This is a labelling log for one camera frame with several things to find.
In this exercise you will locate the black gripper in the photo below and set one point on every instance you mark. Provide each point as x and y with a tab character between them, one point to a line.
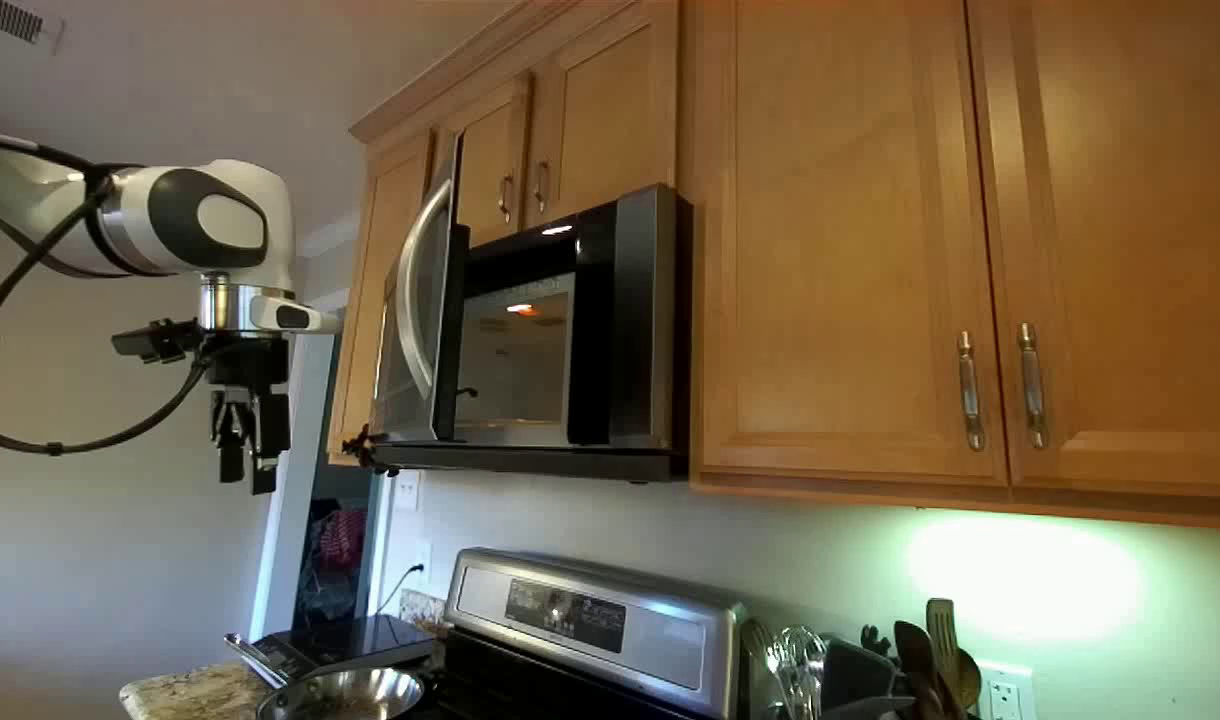
248	365

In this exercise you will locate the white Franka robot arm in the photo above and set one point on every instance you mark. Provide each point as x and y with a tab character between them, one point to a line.
194	221

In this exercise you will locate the dark framed picture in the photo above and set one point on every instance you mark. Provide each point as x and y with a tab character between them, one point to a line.
335	544

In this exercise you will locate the black flat countertop device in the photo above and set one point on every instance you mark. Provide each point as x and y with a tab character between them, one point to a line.
363	641

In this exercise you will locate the patterned kitchen cloth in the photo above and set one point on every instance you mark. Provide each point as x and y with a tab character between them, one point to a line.
189	695

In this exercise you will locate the steel mixing bowl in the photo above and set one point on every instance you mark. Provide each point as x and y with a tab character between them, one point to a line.
353	695

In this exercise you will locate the stainless steel stove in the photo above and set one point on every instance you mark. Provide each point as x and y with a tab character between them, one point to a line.
593	620

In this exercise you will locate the white ceiling vent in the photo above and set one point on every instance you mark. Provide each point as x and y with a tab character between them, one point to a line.
13	20

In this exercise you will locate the perforated steel utensil holder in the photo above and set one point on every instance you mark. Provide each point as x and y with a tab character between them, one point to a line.
870	684

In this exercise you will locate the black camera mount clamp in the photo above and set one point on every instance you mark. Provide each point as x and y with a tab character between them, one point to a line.
368	450

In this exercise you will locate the white wall outlet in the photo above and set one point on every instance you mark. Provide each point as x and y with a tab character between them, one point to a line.
1010	695

